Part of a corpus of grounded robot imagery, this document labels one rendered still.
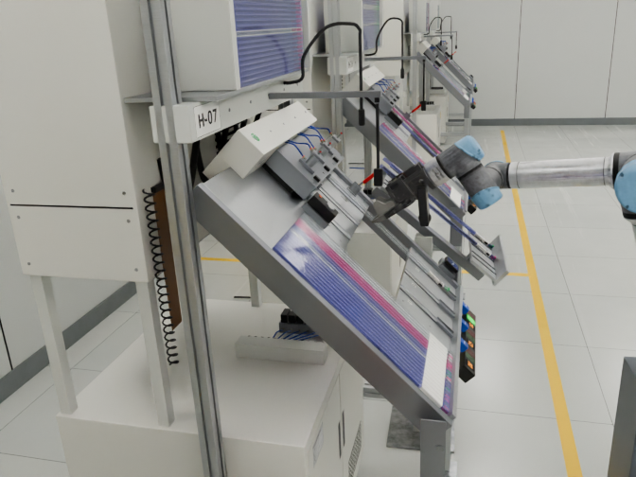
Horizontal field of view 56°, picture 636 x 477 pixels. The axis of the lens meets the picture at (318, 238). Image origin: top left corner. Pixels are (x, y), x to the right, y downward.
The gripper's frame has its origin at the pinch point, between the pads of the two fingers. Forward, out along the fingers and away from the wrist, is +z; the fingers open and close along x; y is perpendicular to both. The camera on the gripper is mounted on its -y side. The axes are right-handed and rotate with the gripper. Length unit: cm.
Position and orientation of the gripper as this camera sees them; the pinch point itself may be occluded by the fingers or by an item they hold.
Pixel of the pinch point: (377, 220)
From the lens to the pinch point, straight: 176.8
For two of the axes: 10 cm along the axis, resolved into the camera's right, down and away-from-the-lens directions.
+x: -2.4, 3.4, -9.1
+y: -6.1, -7.8, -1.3
